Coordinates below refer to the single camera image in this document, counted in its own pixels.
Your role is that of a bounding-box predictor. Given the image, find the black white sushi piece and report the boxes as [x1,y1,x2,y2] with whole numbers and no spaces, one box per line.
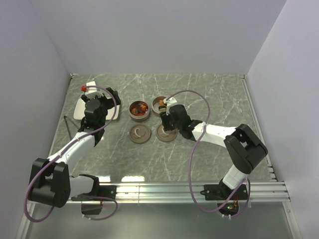
[159,106,166,112]

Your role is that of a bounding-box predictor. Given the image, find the brown tin lid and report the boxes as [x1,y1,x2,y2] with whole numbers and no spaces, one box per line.
[156,124,178,143]
[129,123,152,144]

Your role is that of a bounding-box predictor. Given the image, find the metal food tongs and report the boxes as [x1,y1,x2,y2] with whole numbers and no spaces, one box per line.
[63,115,72,140]

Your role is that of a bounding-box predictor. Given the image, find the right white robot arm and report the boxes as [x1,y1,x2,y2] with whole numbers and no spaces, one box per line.
[160,105,268,199]

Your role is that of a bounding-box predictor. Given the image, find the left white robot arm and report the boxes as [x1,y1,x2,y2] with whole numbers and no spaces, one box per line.
[26,88,121,208]

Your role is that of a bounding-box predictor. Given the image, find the right round metal tin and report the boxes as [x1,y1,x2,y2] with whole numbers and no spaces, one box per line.
[152,96,166,117]

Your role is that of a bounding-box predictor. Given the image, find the round metal tin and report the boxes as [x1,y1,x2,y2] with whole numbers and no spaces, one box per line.
[152,96,166,117]
[129,101,150,122]

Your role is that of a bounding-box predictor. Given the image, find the white square plate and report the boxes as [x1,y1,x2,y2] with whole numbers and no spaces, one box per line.
[73,98,121,121]

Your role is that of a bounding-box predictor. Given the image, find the left round metal tin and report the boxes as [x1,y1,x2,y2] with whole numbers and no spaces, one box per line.
[129,101,150,122]

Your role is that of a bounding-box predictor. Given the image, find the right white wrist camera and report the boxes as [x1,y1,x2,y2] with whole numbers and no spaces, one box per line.
[163,97,177,116]

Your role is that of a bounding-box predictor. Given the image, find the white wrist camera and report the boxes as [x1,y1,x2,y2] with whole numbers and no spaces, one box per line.
[163,97,177,116]
[81,81,103,99]

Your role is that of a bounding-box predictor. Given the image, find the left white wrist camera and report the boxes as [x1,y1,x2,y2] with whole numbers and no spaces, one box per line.
[81,81,103,99]

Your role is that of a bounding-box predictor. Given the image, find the aluminium frame rail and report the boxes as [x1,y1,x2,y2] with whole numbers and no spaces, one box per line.
[17,182,294,239]

